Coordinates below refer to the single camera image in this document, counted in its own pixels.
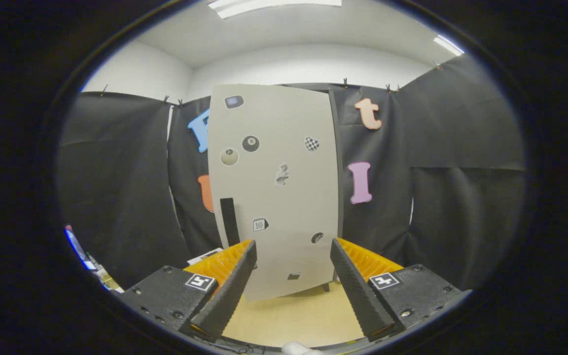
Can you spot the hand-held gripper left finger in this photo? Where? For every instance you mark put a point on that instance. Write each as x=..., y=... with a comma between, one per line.
x=230, y=296

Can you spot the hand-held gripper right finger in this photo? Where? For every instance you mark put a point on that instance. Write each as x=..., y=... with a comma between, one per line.
x=358, y=296

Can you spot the light grey shoe cabinet door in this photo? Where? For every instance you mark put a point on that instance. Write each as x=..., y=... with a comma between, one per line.
x=274, y=207

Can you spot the white book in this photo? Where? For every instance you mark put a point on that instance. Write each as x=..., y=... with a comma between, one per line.
x=205, y=256

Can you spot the blue and white clutter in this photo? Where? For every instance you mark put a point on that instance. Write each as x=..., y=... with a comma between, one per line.
x=78, y=246

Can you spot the black backdrop cloth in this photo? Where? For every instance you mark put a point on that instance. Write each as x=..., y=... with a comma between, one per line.
x=461, y=123

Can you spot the long ceiling light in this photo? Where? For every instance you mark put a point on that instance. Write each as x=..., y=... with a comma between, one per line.
x=274, y=6

